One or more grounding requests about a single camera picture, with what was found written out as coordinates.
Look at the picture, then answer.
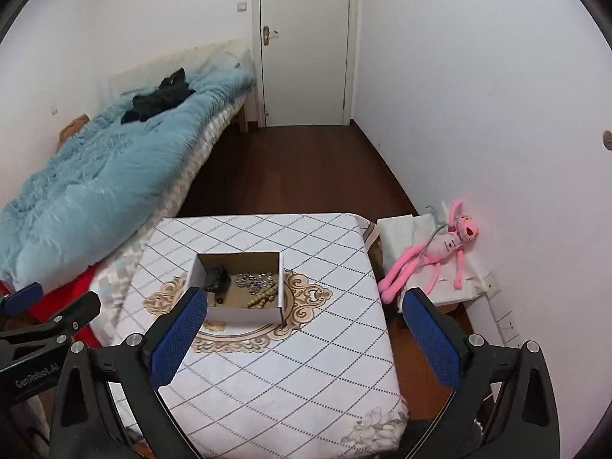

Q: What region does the teal fluffy blanket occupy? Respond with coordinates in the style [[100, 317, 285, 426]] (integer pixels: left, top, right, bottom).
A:
[[1, 65, 255, 291]]

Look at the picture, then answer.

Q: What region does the white side table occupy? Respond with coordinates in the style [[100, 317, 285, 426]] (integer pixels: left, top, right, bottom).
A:
[[378, 212, 499, 312]]

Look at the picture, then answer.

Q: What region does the white power strip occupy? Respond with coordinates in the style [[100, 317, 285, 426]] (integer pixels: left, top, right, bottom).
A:
[[483, 272, 524, 348]]

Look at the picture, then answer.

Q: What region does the red cloth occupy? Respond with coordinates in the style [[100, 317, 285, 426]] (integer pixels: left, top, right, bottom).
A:
[[9, 263, 99, 327]]

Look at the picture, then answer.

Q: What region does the thick silver chain necklace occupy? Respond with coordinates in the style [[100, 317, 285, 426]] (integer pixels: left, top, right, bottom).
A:
[[232, 271, 279, 292]]

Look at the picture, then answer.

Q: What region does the wire clothes hanger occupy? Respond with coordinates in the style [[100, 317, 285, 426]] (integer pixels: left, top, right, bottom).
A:
[[418, 205, 456, 265]]

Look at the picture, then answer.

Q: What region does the wooden bead bracelet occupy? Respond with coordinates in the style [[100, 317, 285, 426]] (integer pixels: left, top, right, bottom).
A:
[[241, 281, 279, 311]]

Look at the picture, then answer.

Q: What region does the white door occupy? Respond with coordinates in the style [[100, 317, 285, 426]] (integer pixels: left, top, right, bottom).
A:
[[252, 0, 359, 127]]

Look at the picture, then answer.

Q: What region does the white patterned tablecloth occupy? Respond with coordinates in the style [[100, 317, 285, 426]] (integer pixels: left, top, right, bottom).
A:
[[102, 213, 409, 458]]

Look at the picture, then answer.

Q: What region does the white cardboard box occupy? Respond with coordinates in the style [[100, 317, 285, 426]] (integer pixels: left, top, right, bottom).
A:
[[186, 251, 285, 326]]

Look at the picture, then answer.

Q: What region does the pink panther plush toy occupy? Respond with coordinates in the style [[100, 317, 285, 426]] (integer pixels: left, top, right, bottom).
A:
[[378, 200, 479, 304]]

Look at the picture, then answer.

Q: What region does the black clothing on bed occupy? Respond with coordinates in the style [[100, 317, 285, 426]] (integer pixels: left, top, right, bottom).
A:
[[120, 67, 195, 124]]

